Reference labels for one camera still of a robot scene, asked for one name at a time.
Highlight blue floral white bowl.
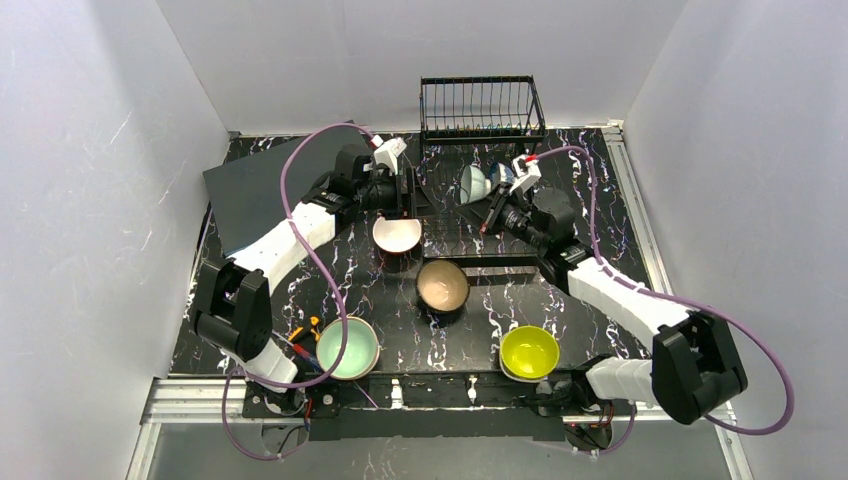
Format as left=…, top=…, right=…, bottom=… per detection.
left=487, top=162, right=515, bottom=190

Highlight black wire dish rack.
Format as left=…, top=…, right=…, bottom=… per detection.
left=418, top=75, right=546, bottom=268

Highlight celadon green bowl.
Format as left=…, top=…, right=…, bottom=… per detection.
left=316, top=316, right=380, bottom=380

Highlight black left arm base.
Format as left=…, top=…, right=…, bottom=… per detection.
left=241, top=381, right=341, bottom=455

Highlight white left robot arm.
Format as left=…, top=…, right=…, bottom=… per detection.
left=189, top=138, right=430, bottom=393

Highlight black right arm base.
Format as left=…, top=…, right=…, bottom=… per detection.
left=513, top=378, right=638, bottom=457

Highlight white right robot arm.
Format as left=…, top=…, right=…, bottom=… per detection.
left=456, top=187, right=748, bottom=425

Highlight red blue screwdriver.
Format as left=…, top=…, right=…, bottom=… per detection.
left=273, top=332, right=323, bottom=372

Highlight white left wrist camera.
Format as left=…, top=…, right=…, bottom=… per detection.
left=370, top=135, right=407, bottom=174

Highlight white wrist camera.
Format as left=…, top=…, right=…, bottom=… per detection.
left=510, top=154, right=541, bottom=195
left=370, top=135, right=407, bottom=174

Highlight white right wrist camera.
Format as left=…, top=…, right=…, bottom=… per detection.
left=510, top=154, right=541, bottom=195

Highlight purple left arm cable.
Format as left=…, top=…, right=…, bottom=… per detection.
left=221, top=123, right=382, bottom=462

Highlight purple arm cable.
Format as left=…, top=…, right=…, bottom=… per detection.
left=221, top=123, right=382, bottom=462
left=523, top=145, right=795, bottom=457

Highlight grey blue network switch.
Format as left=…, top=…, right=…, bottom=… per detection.
left=203, top=128, right=370, bottom=255

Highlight orange handled pliers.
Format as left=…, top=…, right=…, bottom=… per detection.
left=287, top=316, right=322, bottom=344

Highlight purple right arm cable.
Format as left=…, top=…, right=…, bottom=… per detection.
left=523, top=145, right=795, bottom=457

